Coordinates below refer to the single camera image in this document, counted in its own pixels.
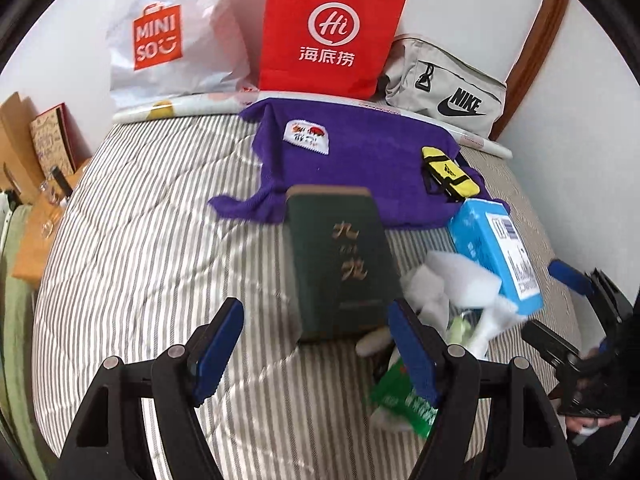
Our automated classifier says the green blanket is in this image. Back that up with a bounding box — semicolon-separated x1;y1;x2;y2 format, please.
0;205;48;480

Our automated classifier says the red paper bag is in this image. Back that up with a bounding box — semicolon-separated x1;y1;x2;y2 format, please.
257;0;411;101

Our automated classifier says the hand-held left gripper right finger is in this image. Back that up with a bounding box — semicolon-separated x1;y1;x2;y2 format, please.
387;299;583;480

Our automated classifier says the striped bed sheet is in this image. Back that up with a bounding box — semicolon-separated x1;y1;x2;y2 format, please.
32;115;583;480

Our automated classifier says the cream oval soft puff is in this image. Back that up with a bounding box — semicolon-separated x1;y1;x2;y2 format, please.
355;330;396;358

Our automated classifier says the light blue box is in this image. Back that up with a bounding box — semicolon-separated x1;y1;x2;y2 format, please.
447;199;544;317

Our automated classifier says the small white red-print sachet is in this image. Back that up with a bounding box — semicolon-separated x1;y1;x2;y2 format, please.
281;119;331;157

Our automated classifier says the yellow black sports pouch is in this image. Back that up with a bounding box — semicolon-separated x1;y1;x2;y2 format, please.
421;146;481;203

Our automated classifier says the green packet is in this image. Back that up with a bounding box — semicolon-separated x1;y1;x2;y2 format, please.
369;350;441;441

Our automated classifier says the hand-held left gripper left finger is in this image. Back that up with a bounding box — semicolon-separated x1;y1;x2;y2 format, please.
60;297;246;480

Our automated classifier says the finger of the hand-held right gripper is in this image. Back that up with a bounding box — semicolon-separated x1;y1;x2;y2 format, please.
547;259;635;332
521;319;586;377

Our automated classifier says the brown wooden door frame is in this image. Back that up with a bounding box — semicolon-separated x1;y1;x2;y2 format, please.
487;0;571;141

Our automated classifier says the brown paper bag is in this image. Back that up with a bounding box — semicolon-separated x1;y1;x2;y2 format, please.
0;91;47;196

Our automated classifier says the brown patterned box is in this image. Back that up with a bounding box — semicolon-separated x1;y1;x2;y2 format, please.
29;102;80;177

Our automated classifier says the white glove with green cuff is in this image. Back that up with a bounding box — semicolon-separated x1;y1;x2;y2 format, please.
446;297;526;361

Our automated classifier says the white sponge block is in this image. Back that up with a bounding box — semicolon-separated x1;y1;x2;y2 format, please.
404;266;451;328
424;252;502;309

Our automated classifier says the white plastic shopping bag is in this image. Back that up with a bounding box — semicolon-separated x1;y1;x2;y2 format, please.
105;0;266;111

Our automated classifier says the purple towel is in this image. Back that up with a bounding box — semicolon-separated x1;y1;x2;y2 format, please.
207;99;511;231

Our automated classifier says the dark green box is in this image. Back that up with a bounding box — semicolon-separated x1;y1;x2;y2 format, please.
282;185;403;345

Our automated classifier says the white printed rolled mat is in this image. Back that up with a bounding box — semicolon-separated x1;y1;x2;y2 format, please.
112;91;513;161

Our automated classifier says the beige waist bag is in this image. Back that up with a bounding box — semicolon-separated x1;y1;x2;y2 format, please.
382;34;507;140

